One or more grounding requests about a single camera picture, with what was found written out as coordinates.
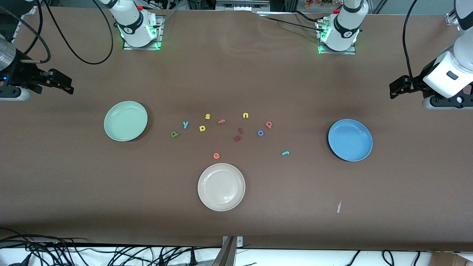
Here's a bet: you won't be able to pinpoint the blue plate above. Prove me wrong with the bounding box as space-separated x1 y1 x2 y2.
328 119 373 162

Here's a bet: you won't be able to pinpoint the green plate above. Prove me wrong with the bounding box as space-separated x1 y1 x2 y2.
103 101 149 142

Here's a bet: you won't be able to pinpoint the cardboard box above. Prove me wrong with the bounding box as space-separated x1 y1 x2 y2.
431 252 473 266

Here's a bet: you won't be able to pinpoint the grey metal device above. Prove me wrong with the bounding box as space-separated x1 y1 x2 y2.
216 0 270 11

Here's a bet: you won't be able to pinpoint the cream plate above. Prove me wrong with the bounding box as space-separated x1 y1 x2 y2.
197 163 246 212

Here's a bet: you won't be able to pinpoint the aluminium profile beam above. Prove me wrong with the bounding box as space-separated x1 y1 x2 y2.
212 236 237 266

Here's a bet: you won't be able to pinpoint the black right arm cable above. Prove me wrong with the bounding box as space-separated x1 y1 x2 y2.
44 0 114 65
0 6 51 64

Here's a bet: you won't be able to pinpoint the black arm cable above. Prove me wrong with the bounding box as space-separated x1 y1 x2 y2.
0 6 51 64
404 0 423 82
44 0 114 65

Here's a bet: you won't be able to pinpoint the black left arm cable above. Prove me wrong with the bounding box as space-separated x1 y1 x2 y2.
404 0 423 82

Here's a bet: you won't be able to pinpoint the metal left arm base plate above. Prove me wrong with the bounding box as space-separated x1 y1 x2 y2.
317 20 357 55

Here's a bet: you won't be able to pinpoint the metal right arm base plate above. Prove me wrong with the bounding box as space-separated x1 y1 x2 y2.
123 15 163 51

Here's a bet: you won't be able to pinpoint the black cable on table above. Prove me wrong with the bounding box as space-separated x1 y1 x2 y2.
263 16 321 31

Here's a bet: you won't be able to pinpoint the silver corner bracket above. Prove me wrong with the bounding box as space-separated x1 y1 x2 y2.
222 236 244 248

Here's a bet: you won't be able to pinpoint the tangled black floor cables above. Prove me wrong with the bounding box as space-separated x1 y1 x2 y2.
0 229 222 266

